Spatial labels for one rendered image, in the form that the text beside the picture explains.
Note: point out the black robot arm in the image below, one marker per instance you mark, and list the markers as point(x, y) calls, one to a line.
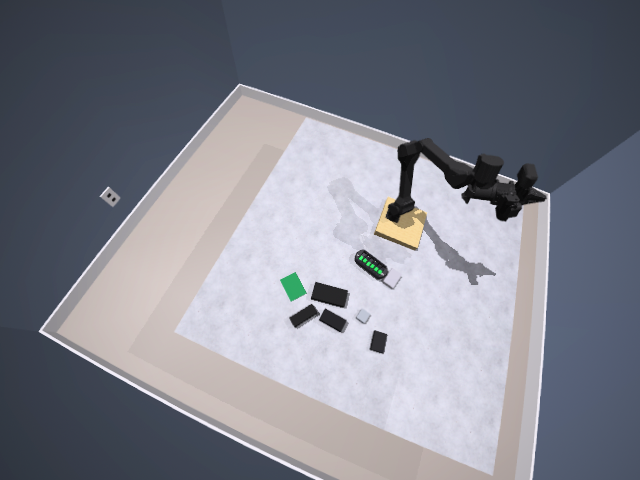
point(479, 180)

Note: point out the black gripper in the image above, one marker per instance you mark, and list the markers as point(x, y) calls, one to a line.
point(527, 176)

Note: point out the green flat rectangular board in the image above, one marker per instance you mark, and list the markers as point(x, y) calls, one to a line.
point(293, 286)

